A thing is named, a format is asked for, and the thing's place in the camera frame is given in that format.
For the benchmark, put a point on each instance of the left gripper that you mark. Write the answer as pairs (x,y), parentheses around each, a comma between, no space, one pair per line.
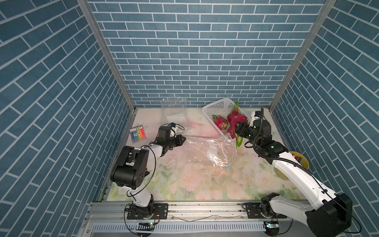
(179,142)

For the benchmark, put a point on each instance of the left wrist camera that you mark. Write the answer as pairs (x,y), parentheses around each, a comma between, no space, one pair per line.
(173,129)

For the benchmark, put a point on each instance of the yellow cup of markers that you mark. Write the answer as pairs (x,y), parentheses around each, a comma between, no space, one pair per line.
(299,158)

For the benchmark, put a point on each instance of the zip-top bag with label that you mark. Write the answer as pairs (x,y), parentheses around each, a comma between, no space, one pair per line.
(174,110)

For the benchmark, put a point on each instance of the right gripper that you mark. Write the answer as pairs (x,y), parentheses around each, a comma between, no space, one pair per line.
(245,127)

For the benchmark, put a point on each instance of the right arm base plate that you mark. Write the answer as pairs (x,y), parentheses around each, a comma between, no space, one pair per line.
(254,211)

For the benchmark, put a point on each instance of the rainbow colour card pack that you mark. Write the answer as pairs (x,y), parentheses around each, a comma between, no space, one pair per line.
(137,134)

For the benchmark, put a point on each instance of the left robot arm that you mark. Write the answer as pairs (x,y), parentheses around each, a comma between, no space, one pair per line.
(130,168)

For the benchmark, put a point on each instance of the white plastic basket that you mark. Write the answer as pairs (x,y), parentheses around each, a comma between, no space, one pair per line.
(220,107)

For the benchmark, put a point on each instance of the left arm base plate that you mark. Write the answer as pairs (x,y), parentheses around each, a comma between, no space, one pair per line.
(139,213)

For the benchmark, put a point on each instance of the aluminium front rail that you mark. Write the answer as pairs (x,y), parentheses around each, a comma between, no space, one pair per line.
(184,217)

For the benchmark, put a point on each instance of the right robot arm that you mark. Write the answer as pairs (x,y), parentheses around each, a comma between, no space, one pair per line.
(327,215)

